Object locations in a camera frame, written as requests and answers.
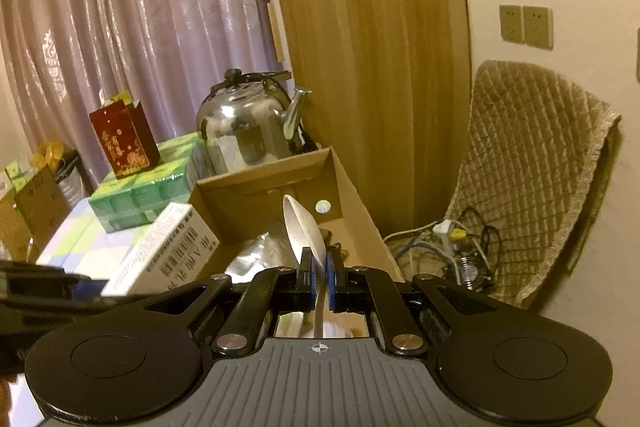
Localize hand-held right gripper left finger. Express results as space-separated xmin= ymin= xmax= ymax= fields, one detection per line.
xmin=142 ymin=247 xmax=317 ymax=355

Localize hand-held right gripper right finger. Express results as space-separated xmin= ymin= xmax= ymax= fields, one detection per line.
xmin=326 ymin=247 xmax=501 ymax=355

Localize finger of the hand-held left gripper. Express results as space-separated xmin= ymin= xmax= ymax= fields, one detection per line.
xmin=0 ymin=259 xmax=110 ymax=298
xmin=0 ymin=295 xmax=146 ymax=334

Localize cardboard box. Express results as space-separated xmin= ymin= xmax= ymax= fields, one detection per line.
xmin=187 ymin=146 xmax=406 ymax=288

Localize narrow white medicine box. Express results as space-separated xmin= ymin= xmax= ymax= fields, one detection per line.
xmin=100 ymin=202 xmax=221 ymax=297

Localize tall brown cardboard carton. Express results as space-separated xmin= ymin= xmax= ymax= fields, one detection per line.
xmin=0 ymin=164 xmax=71 ymax=263

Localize stack of green packets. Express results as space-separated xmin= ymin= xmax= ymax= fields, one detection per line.
xmin=0 ymin=162 xmax=23 ymax=195

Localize large green tissue pack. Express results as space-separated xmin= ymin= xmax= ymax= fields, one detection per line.
xmin=89 ymin=132 xmax=216 ymax=233

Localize yellow plastic bag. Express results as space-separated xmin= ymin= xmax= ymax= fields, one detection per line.
xmin=30 ymin=141 xmax=66 ymax=168

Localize red gift box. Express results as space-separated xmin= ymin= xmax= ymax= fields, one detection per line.
xmin=90 ymin=91 xmax=161 ymax=180

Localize stainless steel kettle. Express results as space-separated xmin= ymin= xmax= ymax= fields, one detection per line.
xmin=195 ymin=68 xmax=313 ymax=172

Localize wooden door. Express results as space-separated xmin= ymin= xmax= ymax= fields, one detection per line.
xmin=262 ymin=0 xmax=473 ymax=233

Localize pink curtain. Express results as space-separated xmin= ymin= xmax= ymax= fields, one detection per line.
xmin=0 ymin=0 xmax=281 ymax=188

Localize tangled power cables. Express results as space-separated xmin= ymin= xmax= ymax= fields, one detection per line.
xmin=382 ymin=207 xmax=502 ymax=293

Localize beige wall outlet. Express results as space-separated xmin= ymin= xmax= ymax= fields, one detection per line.
xmin=499 ymin=4 xmax=525 ymax=44
xmin=522 ymin=5 xmax=554 ymax=49

